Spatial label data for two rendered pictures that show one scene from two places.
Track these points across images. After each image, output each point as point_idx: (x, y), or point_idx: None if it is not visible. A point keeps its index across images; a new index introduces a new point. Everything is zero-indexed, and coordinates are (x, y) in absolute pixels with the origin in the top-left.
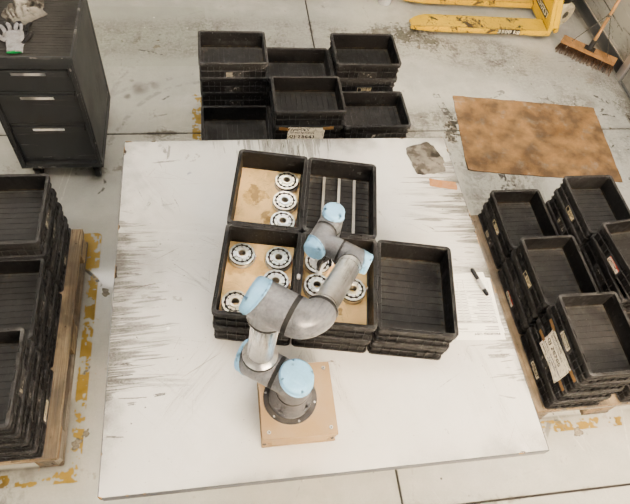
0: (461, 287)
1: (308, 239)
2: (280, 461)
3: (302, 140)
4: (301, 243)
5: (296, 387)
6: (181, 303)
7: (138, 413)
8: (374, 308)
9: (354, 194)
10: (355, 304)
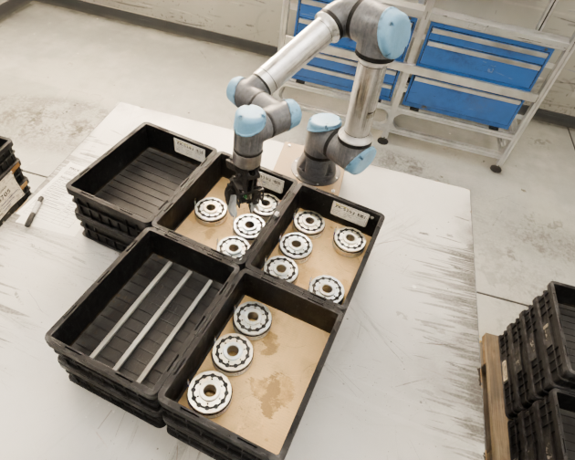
0: (61, 215)
1: (296, 110)
2: None
3: None
4: (252, 250)
5: (329, 113)
6: (397, 308)
7: (443, 226)
8: (209, 164)
9: (109, 334)
10: None
